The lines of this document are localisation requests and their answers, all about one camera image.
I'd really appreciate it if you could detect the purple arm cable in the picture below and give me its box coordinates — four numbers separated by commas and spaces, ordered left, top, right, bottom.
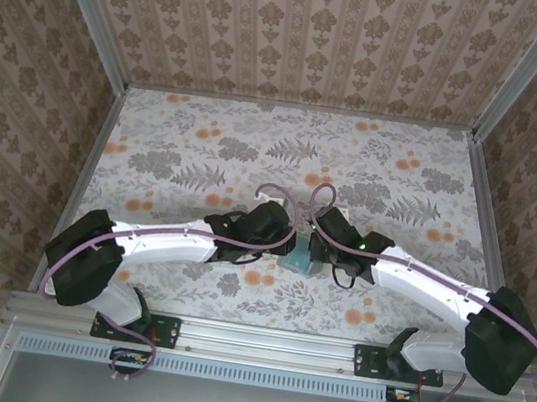
28, 152, 310, 402
279, 181, 537, 402

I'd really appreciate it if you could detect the white slotted cable duct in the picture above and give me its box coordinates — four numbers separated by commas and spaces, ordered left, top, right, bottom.
15, 329, 392, 402

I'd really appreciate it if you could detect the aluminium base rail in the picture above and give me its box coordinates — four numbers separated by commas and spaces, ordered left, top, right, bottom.
1, 286, 537, 402

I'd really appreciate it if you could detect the aluminium frame post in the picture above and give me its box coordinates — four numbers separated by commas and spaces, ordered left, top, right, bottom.
470, 0, 537, 151
23, 0, 143, 93

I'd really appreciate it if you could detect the thin aluminium edge strip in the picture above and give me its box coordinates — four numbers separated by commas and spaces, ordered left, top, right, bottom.
123, 79, 477, 141

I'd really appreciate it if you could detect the aluminium table edge rail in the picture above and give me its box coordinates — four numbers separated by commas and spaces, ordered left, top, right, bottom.
428, 131, 537, 399
26, 76, 130, 306

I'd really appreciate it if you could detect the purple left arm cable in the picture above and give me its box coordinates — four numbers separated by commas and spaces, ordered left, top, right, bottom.
28, 152, 310, 402

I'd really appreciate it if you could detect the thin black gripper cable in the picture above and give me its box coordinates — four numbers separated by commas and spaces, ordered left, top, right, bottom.
330, 260, 366, 292

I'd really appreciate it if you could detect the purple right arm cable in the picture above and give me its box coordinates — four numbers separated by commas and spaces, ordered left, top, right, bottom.
279, 181, 537, 402

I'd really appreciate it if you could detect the black connector box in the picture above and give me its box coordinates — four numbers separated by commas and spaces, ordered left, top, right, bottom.
107, 345, 157, 380
382, 384, 424, 402

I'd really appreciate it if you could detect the pale green card holder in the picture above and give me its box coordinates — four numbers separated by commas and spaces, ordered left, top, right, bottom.
273, 231, 331, 280

